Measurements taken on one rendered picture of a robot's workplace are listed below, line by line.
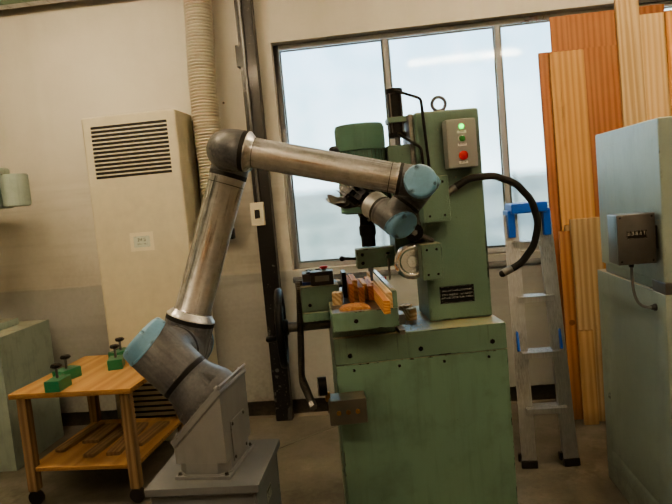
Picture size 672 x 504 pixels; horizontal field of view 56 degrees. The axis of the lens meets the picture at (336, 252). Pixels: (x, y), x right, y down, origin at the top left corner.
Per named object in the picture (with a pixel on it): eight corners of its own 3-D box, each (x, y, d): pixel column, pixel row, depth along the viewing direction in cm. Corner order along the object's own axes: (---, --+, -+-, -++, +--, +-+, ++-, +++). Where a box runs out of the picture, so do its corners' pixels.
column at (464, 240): (418, 311, 240) (403, 120, 234) (475, 305, 241) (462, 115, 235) (430, 322, 218) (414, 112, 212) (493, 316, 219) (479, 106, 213)
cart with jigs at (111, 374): (96, 450, 345) (82, 335, 339) (196, 446, 337) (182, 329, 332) (22, 510, 280) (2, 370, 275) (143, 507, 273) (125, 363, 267)
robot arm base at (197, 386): (222, 381, 165) (194, 356, 166) (176, 434, 167) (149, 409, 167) (240, 367, 184) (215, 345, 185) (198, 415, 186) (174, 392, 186)
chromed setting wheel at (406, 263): (394, 280, 216) (391, 244, 215) (430, 277, 217) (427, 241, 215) (396, 281, 213) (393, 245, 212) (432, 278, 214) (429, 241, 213)
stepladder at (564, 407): (515, 458, 290) (493, 204, 292) (571, 455, 288) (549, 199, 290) (523, 471, 274) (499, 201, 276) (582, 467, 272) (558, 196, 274)
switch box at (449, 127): (444, 169, 214) (441, 122, 212) (473, 167, 214) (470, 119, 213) (449, 168, 208) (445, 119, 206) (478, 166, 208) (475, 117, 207)
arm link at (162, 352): (156, 402, 169) (108, 359, 170) (178, 388, 186) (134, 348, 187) (192, 360, 168) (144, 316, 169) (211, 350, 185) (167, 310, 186)
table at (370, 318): (302, 304, 256) (301, 289, 256) (377, 296, 258) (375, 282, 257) (302, 336, 196) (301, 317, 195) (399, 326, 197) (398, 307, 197)
